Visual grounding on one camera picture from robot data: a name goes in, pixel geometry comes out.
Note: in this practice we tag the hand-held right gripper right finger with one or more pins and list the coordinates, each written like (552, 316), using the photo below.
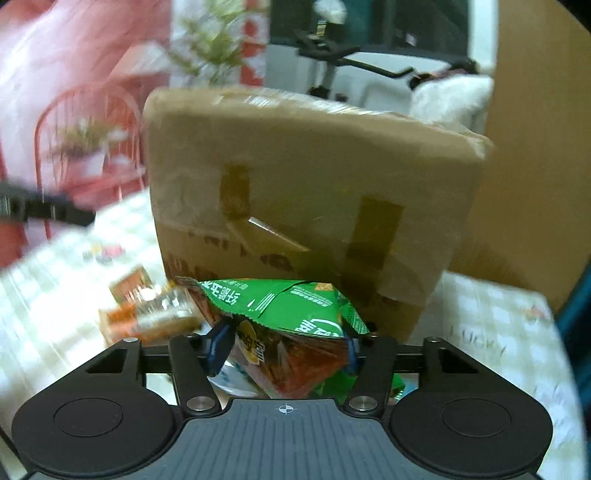
(353, 353)

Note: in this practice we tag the green snack bag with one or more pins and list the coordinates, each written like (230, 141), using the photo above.
(277, 300)

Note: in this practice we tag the brown cardboard box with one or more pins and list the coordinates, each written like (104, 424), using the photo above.
(300, 184)

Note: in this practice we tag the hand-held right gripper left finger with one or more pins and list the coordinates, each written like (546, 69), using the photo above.
(218, 346)

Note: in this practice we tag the white cloth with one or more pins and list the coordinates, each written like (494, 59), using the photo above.
(330, 10)

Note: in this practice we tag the white quilted pillow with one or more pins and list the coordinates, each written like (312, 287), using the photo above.
(455, 99)

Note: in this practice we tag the dark window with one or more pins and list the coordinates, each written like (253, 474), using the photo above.
(392, 23)

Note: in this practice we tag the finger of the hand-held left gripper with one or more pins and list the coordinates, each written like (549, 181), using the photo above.
(51, 210)

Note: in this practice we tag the pink printed wall cloth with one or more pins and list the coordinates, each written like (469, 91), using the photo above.
(69, 83)

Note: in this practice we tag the black exercise bike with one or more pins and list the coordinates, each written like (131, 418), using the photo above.
(341, 55)

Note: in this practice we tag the dark clothing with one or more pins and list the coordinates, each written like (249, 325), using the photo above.
(448, 74)

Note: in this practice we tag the clear wrapped snack packet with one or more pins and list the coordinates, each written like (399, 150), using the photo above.
(164, 302)

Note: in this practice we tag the red snack bag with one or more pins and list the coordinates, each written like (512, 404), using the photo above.
(286, 364)

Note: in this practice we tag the orange snack packet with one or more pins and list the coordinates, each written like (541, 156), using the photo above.
(138, 325)

